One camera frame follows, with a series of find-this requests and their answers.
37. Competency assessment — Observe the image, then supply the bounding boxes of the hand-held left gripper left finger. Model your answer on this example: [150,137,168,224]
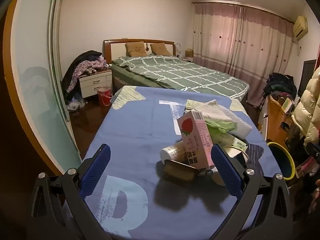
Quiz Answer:
[30,144,113,240]

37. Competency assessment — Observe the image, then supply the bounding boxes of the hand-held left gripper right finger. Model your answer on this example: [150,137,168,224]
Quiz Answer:
[211,144,293,240]

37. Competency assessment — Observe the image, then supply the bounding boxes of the green and white packet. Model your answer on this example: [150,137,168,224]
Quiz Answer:
[217,134,247,151]

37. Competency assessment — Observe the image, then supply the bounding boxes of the pink strawberry milk carton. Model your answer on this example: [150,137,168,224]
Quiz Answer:
[177,110,216,170]

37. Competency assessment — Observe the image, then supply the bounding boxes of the brown rectangular box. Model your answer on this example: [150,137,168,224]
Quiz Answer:
[162,159,200,182]

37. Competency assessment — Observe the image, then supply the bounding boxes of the green plastic bag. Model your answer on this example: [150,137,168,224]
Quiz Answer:
[205,120,238,134]

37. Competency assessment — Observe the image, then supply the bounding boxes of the yellow-rimmed blue bin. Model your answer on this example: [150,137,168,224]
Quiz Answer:
[266,142,296,180]

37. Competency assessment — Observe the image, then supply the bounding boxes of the white pill bottle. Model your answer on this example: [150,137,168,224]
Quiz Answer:
[160,141,186,167]

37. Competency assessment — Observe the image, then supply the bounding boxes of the green and white box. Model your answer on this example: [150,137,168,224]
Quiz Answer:
[185,99,208,110]

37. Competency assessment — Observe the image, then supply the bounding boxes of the blue printed cloth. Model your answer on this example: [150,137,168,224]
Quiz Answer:
[60,85,284,240]

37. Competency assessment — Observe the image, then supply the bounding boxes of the plastic bags on floor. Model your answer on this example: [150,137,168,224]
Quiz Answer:
[66,96,87,112]

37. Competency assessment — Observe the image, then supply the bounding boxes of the wooden desk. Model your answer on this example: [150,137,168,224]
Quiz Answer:
[259,94,295,143]

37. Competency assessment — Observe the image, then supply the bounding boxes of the red bucket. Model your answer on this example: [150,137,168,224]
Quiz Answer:
[97,86,112,106]

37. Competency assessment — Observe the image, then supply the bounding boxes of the white nightstand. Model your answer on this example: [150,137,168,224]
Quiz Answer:
[79,69,113,98]

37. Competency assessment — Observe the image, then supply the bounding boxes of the cream puffer jacket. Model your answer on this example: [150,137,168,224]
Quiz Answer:
[291,65,320,145]

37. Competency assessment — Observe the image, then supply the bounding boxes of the pile of dark clothes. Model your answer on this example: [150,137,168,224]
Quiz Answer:
[262,72,297,100]

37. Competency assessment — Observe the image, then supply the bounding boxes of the green plaid duvet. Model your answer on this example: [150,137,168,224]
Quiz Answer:
[111,55,250,98]

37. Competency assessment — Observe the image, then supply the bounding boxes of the wardrobe sliding door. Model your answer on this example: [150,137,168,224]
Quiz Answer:
[2,0,83,178]

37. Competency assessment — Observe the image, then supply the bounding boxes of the pink and white curtain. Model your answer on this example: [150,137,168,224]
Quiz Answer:
[192,2,294,107]

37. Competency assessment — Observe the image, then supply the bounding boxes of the black television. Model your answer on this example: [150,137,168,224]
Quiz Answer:
[299,59,317,98]

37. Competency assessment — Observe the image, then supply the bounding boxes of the wooden bed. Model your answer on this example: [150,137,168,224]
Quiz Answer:
[102,39,250,105]

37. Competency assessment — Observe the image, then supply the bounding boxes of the brown bear face pillow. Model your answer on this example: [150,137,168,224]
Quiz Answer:
[125,42,148,57]

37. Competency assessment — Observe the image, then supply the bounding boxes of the cream air conditioner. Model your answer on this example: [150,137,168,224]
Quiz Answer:
[292,15,308,39]

